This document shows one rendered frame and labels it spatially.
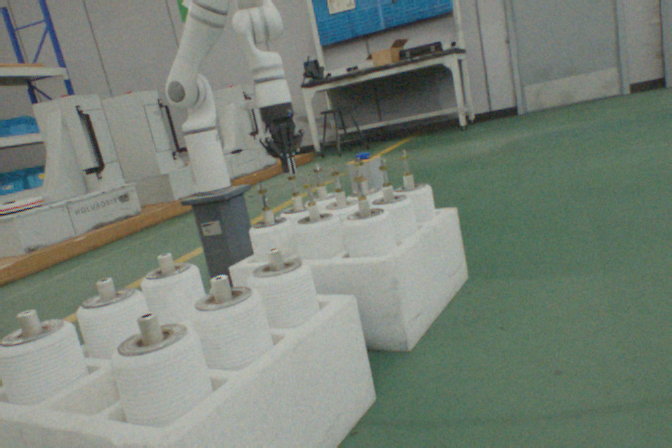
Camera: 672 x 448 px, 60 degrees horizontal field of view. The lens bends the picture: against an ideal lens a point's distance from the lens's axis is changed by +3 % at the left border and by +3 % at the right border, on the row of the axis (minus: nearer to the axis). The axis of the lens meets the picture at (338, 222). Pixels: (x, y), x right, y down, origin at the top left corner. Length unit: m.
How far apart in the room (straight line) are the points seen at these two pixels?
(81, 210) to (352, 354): 2.56
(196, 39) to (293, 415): 1.05
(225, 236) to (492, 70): 5.01
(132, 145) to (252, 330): 3.31
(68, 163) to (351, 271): 2.63
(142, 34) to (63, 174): 4.69
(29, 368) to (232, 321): 0.27
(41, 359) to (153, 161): 3.13
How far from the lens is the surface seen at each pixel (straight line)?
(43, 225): 3.13
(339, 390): 0.85
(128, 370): 0.66
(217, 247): 1.61
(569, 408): 0.89
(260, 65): 1.28
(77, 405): 0.85
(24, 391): 0.86
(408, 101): 6.46
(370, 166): 1.50
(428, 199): 1.29
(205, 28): 1.54
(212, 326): 0.73
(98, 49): 8.43
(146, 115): 3.90
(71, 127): 3.55
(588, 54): 6.28
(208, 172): 1.59
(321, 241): 1.12
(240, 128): 5.01
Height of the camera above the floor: 0.46
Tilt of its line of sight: 11 degrees down
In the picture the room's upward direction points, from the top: 12 degrees counter-clockwise
